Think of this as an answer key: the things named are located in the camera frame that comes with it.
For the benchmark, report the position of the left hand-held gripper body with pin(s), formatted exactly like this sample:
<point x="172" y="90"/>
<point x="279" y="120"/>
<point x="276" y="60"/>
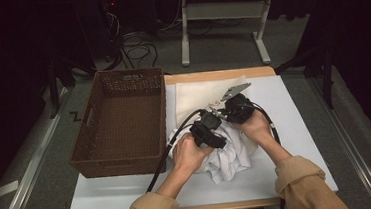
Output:
<point x="205" y="126"/>

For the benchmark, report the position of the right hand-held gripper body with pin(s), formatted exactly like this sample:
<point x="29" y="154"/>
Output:
<point x="239" y="108"/>

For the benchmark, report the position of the brown woven basket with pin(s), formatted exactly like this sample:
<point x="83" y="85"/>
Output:
<point x="125" y="129"/>

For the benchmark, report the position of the person's right hand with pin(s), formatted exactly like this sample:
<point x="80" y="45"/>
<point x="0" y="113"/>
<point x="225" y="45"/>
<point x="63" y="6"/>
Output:
<point x="257" y="129"/>

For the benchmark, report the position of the person's left hand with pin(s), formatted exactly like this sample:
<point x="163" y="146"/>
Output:
<point x="190" y="154"/>

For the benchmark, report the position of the white board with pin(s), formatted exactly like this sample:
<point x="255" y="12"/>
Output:
<point x="291" y="109"/>

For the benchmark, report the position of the black stand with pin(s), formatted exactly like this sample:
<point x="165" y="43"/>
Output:
<point x="53" y="88"/>
<point x="328" y="79"/>

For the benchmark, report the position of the white desk frame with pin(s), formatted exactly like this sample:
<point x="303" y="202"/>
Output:
<point x="223" y="10"/>

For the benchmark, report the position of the metal floor rail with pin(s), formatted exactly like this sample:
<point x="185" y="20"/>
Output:
<point x="362" y="170"/>
<point x="29" y="177"/>

